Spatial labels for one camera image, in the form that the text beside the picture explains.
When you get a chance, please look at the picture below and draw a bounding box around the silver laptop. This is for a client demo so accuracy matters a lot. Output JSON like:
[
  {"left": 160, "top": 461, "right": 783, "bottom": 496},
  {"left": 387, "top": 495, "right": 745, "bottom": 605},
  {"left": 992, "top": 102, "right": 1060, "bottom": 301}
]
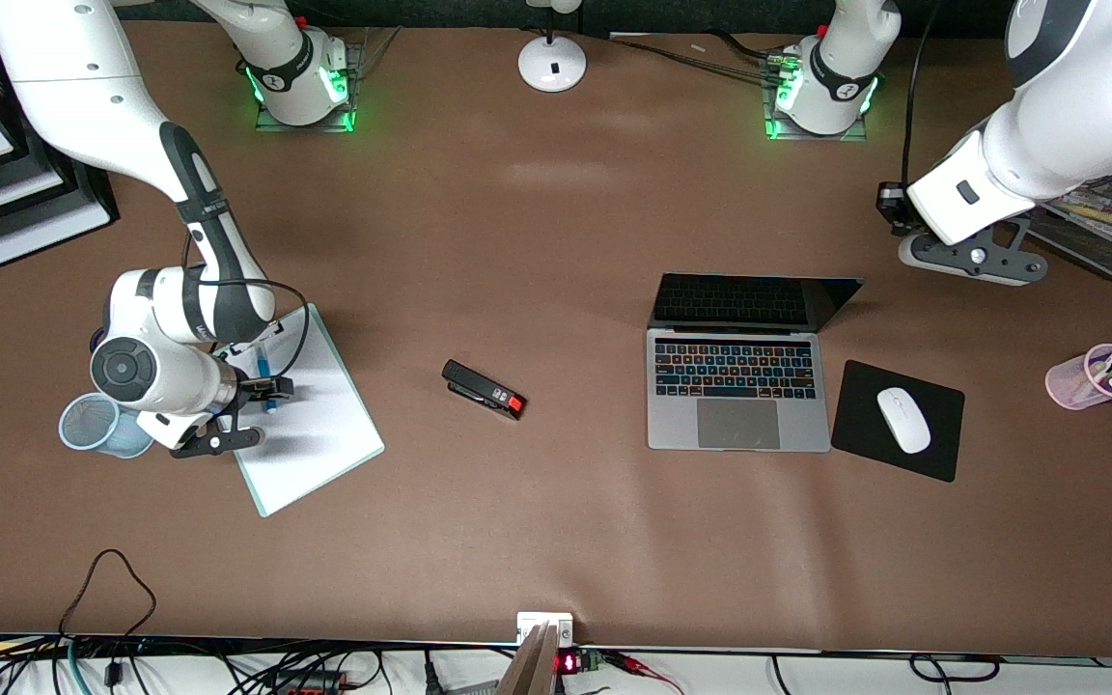
[{"left": 646, "top": 273, "right": 866, "bottom": 453}]

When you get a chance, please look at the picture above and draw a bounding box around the white paper sheet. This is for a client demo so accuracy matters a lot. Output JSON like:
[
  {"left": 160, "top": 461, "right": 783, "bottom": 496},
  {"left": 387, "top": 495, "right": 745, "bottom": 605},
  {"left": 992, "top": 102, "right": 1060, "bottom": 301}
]
[{"left": 223, "top": 309, "right": 381, "bottom": 513}]

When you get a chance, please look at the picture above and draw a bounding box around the light green clipboard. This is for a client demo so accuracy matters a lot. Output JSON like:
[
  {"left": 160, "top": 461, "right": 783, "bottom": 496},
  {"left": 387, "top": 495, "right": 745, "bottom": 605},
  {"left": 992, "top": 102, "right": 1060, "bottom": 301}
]
[{"left": 218, "top": 303, "right": 385, "bottom": 518}]

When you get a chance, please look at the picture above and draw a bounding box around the light blue mesh cup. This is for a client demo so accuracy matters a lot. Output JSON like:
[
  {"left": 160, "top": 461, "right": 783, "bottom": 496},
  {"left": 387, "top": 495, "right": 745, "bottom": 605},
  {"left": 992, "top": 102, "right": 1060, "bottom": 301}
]
[{"left": 58, "top": 392, "right": 156, "bottom": 459}]

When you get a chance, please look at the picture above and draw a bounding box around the white computer mouse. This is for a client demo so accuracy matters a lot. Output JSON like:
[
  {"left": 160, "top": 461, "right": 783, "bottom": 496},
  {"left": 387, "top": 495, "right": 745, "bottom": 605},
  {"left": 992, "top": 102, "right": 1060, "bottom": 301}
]
[{"left": 876, "top": 387, "right": 932, "bottom": 455}]

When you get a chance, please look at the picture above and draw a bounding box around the black stapler red tip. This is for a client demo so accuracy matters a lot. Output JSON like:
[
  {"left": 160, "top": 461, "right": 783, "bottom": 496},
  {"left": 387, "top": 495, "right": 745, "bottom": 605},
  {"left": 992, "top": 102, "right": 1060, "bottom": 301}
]
[{"left": 441, "top": 359, "right": 527, "bottom": 422}]

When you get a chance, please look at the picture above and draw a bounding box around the black mouse pad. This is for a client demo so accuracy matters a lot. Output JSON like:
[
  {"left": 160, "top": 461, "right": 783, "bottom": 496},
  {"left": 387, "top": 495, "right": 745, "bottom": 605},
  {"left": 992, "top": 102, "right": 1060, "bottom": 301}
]
[{"left": 831, "top": 360, "right": 966, "bottom": 484}]

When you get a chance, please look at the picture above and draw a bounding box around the pink mesh cup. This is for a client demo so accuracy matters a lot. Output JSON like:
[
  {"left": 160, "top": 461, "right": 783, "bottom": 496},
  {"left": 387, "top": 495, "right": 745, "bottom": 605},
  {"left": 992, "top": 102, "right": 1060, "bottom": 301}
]
[{"left": 1044, "top": 343, "right": 1112, "bottom": 411}]

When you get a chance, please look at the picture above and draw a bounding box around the black stacked paper tray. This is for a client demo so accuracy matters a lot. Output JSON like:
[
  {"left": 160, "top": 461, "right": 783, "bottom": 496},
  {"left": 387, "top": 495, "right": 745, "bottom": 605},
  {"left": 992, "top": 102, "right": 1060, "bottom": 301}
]
[{"left": 0, "top": 19, "right": 121, "bottom": 269}]

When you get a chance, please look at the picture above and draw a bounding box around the small white box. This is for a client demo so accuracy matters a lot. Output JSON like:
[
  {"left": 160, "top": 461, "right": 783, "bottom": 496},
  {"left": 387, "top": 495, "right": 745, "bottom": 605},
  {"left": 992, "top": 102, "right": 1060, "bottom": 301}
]
[{"left": 516, "top": 612, "right": 575, "bottom": 648}]

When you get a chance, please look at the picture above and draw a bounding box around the wooden block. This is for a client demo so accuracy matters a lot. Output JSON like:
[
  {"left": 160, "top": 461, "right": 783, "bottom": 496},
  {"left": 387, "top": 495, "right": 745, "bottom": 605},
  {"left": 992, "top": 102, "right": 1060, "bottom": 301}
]
[{"left": 496, "top": 623, "right": 562, "bottom": 695}]

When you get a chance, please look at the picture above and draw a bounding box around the white lamp base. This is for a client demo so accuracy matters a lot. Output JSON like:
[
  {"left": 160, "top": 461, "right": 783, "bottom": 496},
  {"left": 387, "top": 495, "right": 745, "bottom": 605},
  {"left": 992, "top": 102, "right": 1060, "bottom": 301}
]
[{"left": 517, "top": 0, "right": 588, "bottom": 94}]

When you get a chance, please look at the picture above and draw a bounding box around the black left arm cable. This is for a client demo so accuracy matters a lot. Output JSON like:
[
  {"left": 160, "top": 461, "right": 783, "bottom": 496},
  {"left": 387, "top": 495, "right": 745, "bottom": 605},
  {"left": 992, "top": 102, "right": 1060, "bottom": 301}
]
[{"left": 901, "top": 0, "right": 949, "bottom": 187}]

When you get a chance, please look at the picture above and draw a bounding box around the thin black looped cable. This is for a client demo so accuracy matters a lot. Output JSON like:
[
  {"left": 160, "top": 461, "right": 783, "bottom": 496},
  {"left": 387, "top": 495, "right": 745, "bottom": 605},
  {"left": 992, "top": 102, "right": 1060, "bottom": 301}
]
[{"left": 59, "top": 548, "right": 157, "bottom": 640}]

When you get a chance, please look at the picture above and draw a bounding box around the black cable bundle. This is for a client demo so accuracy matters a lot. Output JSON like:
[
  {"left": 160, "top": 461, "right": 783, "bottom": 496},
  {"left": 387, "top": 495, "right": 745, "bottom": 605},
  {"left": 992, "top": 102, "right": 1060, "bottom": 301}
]
[{"left": 604, "top": 32, "right": 808, "bottom": 86}]

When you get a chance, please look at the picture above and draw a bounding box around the black curled cable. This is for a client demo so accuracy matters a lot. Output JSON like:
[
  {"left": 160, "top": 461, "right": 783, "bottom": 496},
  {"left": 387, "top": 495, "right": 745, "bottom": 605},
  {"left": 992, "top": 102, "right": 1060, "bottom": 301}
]
[{"left": 908, "top": 653, "right": 1003, "bottom": 682}]

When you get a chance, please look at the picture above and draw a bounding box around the red wire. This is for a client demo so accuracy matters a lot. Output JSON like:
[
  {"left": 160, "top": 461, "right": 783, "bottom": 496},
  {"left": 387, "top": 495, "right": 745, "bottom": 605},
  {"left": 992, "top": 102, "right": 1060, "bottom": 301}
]
[{"left": 604, "top": 652, "right": 684, "bottom": 695}]

